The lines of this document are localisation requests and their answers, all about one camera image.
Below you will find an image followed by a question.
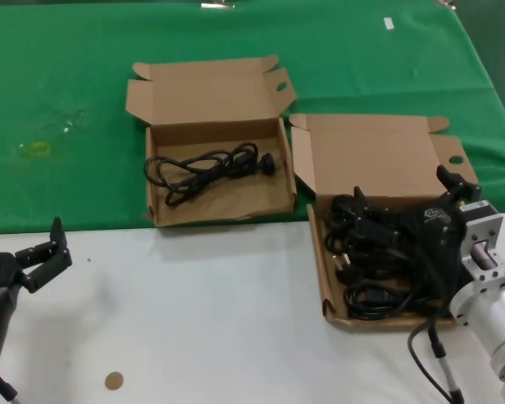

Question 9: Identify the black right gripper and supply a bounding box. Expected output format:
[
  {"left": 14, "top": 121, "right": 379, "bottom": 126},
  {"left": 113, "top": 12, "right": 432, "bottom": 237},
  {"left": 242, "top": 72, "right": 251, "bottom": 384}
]
[{"left": 352, "top": 164, "right": 481, "bottom": 295}]

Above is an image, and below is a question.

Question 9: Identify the cardboard box with round hole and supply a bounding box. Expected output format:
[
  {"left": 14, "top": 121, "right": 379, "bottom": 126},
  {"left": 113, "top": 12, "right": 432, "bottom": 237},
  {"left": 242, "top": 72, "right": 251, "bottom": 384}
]
[{"left": 289, "top": 112, "right": 481, "bottom": 333}]

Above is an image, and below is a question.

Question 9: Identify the cardboard box with oval hole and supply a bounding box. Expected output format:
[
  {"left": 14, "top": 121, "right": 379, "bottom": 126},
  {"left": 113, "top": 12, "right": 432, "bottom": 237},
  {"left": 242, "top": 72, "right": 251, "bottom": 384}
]
[{"left": 125, "top": 54, "right": 298, "bottom": 228}]

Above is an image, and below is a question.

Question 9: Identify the green table cloth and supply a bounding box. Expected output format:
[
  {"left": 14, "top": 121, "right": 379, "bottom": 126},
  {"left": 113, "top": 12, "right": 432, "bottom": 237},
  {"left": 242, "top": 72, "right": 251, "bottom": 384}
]
[{"left": 0, "top": 0, "right": 505, "bottom": 236}]

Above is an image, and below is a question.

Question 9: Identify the black cable with metal connector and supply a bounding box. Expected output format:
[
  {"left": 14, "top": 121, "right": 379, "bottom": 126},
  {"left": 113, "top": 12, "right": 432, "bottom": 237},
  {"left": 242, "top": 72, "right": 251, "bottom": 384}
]
[
  {"left": 0, "top": 372, "right": 22, "bottom": 404},
  {"left": 407, "top": 313, "right": 464, "bottom": 404}
]

